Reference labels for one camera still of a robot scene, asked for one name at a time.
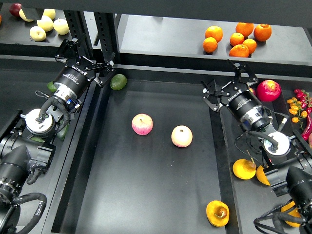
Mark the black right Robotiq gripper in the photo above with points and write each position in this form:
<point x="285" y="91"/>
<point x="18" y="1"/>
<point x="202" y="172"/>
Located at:
<point x="235" y="95"/>

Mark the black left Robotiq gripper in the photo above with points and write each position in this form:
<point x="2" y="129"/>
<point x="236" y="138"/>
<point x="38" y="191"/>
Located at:
<point x="74" y="75"/>

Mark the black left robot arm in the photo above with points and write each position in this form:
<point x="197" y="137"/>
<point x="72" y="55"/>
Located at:
<point x="26" y="141"/>

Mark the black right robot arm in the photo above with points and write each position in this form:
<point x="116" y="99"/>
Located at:
<point x="287" y="159"/>

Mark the yellow pear beside arm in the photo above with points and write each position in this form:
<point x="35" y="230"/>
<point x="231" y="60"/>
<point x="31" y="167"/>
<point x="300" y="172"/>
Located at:
<point x="260" y="175"/>

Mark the green avocado at tray corner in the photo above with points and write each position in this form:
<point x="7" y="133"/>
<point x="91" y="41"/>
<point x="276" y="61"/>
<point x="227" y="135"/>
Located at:
<point x="118" y="82"/>

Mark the green avocado left tray top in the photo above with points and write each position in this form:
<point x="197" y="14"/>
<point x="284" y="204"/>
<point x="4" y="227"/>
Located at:
<point x="51" y="87"/>

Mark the green avocado tray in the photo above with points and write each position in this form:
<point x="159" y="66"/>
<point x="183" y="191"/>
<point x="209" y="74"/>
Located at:
<point x="51" y="87"/>
<point x="38" y="139"/>

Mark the pale yellow pear front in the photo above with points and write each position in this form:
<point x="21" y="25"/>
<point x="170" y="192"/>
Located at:
<point x="37" y="33"/>

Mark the pale yellow pear middle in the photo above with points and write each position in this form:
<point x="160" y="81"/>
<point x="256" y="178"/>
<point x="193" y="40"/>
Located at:
<point x="45" y="23"/>

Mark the pale yellow pear back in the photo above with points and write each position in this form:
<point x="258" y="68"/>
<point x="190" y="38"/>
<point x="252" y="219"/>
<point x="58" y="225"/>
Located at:
<point x="51" y="13"/>

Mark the dark green avocado upright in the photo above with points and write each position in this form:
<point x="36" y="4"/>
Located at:
<point x="62" y="133"/>

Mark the pale yellow pear half hidden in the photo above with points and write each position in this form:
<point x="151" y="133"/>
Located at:
<point x="26" y="16"/>

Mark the yellow pear right tray middle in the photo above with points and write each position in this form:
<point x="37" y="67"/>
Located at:
<point x="244" y="169"/>

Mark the green avocado left tray upper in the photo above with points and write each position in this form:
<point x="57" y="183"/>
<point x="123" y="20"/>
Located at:
<point x="38" y="139"/>

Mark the yellow pear in centre tray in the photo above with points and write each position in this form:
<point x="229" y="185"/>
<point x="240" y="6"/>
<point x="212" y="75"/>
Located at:
<point x="217" y="213"/>

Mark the dark red apple right tray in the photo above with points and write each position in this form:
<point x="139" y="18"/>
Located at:
<point x="253" y="91"/>

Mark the black shelf upright posts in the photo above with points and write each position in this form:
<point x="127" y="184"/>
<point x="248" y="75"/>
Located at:
<point x="95" y="27"/>

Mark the orange front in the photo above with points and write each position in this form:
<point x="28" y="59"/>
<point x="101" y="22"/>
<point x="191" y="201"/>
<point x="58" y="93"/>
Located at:
<point x="239" y="50"/>

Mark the orange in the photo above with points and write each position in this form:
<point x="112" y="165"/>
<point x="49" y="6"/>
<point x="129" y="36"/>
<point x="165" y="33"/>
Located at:
<point x="239" y="50"/>
<point x="215" y="32"/>
<point x="209" y="45"/>
<point x="244" y="28"/>
<point x="262" y="32"/>
<point x="236" y="39"/>
<point x="251" y="44"/>

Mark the orange lower left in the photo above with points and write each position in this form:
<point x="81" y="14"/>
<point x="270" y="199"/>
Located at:
<point x="209" y="45"/>

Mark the orange right lower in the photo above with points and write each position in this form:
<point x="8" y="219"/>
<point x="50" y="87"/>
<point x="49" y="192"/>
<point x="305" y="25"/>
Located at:
<point x="251" y="44"/>

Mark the orange centre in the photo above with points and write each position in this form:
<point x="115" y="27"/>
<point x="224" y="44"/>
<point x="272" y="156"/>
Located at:
<point x="236" y="39"/>

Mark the orange top left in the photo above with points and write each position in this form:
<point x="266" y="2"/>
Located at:
<point x="215" y="32"/>

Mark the orange top middle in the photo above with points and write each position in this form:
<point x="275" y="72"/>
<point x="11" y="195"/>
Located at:
<point x="244" y="28"/>

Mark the orange top right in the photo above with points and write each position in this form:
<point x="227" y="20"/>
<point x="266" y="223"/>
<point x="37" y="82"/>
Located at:
<point x="262" y="32"/>

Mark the pale yellow pink apple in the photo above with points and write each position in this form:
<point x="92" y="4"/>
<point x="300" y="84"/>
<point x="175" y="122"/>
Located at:
<point x="181" y="136"/>

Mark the black left tray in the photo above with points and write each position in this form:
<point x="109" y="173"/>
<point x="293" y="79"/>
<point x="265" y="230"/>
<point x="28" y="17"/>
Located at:
<point x="65" y="182"/>

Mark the black tray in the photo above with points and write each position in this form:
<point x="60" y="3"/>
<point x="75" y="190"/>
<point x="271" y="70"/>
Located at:
<point x="65" y="182"/>
<point x="247" y="199"/>
<point x="146" y="184"/>

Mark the cherry tomato bunch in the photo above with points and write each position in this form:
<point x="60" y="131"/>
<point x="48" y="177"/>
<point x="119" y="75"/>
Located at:
<point x="300" y="105"/>

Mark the pink red apple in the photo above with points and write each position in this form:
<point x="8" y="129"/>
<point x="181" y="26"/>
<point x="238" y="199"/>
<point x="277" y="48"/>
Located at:
<point x="142" y="124"/>

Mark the dark red apple on shelf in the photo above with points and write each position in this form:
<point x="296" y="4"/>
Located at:
<point x="14" y="9"/>

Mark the red chili pepper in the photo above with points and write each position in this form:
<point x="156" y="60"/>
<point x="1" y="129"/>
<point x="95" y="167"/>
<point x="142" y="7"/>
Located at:
<point x="308" y="130"/>

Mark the black centre tray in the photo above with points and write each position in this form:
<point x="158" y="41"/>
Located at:
<point x="146" y="184"/>

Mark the black right tray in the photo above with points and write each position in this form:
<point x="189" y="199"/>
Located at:
<point x="247" y="199"/>

